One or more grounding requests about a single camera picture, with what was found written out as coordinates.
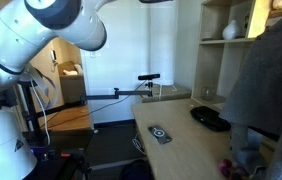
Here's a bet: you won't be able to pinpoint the frosted glass jar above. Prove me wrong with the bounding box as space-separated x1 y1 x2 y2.
200 85 217 102

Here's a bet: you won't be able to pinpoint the brown armchair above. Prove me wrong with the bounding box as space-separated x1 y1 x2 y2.
57 60 87 104

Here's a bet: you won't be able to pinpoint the black zip pouch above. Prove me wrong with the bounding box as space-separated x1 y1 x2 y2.
189 105 232 133

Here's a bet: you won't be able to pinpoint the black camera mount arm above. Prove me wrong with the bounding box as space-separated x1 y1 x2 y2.
80 80 154 105

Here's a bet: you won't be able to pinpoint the black clamp with red tip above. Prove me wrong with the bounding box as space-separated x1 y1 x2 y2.
55 149 93 180

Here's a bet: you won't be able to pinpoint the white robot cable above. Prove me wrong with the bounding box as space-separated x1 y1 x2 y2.
29 78 52 148

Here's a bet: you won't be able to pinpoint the dark blue backpack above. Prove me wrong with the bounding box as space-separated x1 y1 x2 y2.
119 159 155 180

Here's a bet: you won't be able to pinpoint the white desk cable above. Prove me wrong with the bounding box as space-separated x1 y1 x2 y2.
132 132 147 156

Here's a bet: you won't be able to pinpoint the wooden shelf unit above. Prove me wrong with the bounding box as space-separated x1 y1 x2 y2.
190 0 282 111

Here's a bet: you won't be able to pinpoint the black remote with white ring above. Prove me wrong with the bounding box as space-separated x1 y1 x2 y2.
147 124 173 145

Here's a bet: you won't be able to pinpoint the red white small toy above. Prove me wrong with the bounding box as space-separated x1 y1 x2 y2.
218 158 249 180

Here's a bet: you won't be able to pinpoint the white wall intercom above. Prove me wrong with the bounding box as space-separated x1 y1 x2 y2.
49 49 59 73

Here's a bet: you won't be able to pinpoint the black bar camera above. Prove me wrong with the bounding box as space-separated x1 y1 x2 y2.
137 73 161 81

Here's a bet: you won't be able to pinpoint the white keyboard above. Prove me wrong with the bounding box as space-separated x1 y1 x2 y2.
212 102 229 112

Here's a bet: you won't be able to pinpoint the grey straps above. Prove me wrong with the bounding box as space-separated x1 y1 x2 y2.
20 63 59 112

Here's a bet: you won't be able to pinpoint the white vase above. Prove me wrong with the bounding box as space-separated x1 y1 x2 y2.
222 19 242 41

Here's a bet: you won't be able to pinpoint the grey knit sweater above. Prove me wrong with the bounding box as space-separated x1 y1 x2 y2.
219 3 282 180

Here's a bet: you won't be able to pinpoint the wooden side table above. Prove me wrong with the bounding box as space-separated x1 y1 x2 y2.
37 104 94 132

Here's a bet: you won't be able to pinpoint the black stand pole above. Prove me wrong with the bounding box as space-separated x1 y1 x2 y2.
17 79 50 143

